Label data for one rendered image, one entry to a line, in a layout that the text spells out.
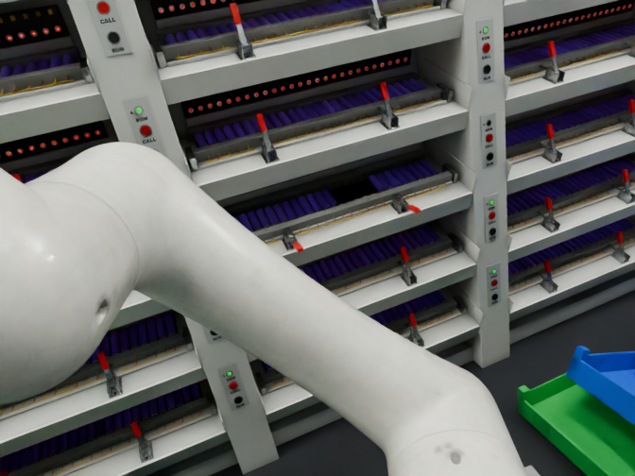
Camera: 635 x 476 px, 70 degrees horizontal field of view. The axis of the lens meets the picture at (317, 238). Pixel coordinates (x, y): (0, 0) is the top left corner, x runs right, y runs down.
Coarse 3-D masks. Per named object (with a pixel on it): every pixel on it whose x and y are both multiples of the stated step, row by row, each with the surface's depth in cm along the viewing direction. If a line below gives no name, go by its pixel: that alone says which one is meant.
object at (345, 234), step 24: (432, 144) 116; (336, 168) 111; (456, 168) 109; (264, 192) 107; (432, 192) 108; (456, 192) 107; (360, 216) 103; (384, 216) 102; (408, 216) 103; (432, 216) 106; (312, 240) 98; (336, 240) 99; (360, 240) 102
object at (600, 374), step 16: (576, 352) 104; (624, 352) 110; (576, 368) 103; (592, 368) 100; (608, 368) 110; (624, 368) 113; (592, 384) 100; (608, 384) 97; (624, 384) 106; (608, 400) 96; (624, 400) 93; (624, 416) 93
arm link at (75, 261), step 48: (0, 192) 25; (48, 192) 29; (0, 240) 23; (48, 240) 25; (96, 240) 29; (0, 288) 23; (48, 288) 24; (96, 288) 27; (0, 336) 23; (48, 336) 24; (96, 336) 28; (0, 384) 24; (48, 384) 26
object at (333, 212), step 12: (420, 180) 107; (432, 180) 107; (444, 180) 109; (384, 192) 105; (396, 192) 105; (408, 192) 106; (348, 204) 103; (360, 204) 103; (372, 204) 104; (312, 216) 100; (324, 216) 101; (336, 216) 102; (276, 228) 98; (288, 228) 99; (300, 228) 100; (264, 240) 97
